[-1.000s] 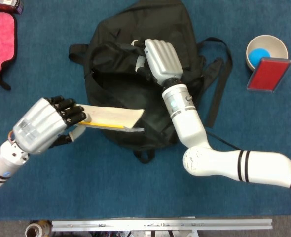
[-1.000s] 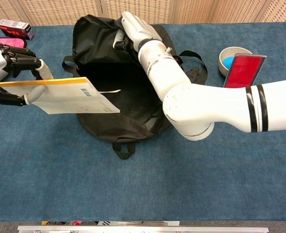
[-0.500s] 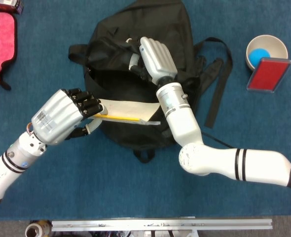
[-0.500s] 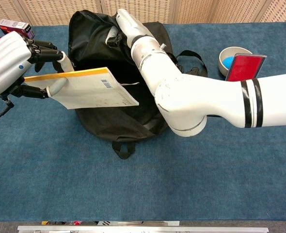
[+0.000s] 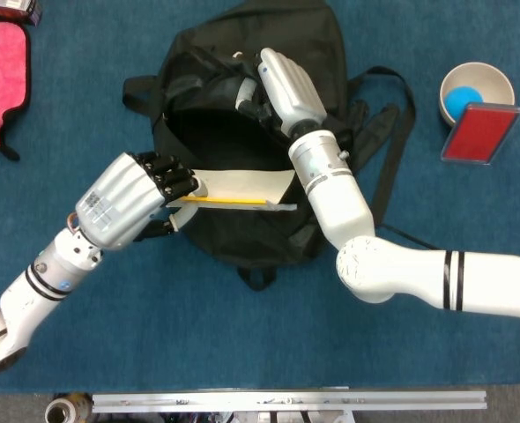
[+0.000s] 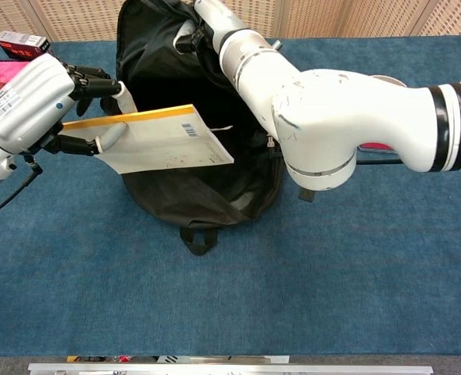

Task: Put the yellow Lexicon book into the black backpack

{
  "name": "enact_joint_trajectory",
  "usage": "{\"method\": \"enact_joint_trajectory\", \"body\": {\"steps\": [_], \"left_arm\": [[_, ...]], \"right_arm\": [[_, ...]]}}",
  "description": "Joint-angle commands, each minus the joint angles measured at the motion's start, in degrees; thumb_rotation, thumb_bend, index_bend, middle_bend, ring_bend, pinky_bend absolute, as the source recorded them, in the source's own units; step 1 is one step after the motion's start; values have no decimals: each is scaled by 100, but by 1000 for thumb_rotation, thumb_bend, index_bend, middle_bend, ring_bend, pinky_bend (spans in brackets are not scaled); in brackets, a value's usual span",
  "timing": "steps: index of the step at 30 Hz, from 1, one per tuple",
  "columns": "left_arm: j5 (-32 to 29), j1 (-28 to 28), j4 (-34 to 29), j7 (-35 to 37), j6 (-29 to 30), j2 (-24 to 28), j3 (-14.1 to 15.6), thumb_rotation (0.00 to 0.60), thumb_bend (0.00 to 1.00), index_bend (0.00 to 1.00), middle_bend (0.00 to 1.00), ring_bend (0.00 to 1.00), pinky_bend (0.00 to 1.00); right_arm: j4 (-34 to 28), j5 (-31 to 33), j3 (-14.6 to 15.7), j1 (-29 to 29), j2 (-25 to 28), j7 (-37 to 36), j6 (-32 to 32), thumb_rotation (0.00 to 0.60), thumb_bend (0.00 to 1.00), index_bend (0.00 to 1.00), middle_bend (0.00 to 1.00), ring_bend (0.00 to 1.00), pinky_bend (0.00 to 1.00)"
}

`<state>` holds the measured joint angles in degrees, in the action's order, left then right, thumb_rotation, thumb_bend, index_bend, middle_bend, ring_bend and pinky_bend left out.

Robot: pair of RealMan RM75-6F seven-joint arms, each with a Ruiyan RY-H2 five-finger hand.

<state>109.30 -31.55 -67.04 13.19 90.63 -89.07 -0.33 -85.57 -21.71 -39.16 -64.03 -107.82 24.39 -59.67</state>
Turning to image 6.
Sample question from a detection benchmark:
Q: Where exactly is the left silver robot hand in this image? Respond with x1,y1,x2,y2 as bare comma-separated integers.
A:
0,52,138,157

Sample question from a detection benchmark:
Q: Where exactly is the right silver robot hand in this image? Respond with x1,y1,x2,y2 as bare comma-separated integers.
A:
174,0,251,55

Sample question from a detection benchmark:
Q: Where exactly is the black fabric backpack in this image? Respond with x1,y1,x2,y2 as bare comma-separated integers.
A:
99,0,317,257

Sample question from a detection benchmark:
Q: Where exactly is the white book with yellow stripe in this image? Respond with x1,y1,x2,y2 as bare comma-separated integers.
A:
62,103,235,175

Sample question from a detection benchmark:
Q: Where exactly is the red and purple small box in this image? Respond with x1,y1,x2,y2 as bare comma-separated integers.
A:
0,30,51,60

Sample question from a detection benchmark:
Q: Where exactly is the wicker folding screen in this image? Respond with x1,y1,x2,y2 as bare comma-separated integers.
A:
0,0,461,42

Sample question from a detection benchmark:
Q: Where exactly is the beige round bowl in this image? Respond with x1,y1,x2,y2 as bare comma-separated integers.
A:
370,73,408,88

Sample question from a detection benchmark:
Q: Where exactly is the red card in clear case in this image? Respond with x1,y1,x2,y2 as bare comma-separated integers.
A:
358,141,398,155

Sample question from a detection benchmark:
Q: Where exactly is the silver metal plate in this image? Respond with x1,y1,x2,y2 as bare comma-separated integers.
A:
156,355,291,365

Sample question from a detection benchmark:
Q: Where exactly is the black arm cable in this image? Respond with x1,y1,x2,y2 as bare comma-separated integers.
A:
0,154,42,222

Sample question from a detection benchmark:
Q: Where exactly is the aluminium profile rail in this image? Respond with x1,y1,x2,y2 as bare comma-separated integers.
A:
27,362,434,375

